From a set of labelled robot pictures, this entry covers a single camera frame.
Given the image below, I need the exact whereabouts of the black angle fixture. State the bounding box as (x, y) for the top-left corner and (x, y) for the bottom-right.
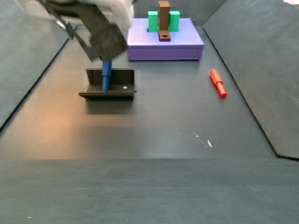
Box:
(79, 68), (137, 100)

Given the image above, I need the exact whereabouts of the green left block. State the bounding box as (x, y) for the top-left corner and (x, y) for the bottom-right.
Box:
(147, 10), (159, 32)

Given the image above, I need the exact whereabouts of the purple base block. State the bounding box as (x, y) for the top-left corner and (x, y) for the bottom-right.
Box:
(126, 17), (206, 62)

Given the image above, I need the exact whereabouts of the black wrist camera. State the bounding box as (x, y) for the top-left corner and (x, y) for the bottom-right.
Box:
(42, 2), (127, 61)

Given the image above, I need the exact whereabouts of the blue peg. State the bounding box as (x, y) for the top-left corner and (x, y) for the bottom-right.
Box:
(102, 61), (113, 93)

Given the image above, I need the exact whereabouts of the brown slotted bar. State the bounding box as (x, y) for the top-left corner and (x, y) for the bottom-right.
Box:
(158, 1), (171, 42)

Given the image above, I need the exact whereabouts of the red peg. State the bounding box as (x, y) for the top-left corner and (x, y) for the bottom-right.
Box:
(210, 69), (229, 98)

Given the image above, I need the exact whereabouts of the green right block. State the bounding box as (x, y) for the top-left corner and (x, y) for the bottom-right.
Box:
(170, 10), (181, 32)

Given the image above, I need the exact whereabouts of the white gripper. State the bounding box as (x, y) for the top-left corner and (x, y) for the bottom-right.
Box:
(15, 0), (135, 29)

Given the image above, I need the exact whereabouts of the green block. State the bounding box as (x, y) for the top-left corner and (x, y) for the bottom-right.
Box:
(170, 10), (181, 32)
(147, 10), (159, 32)

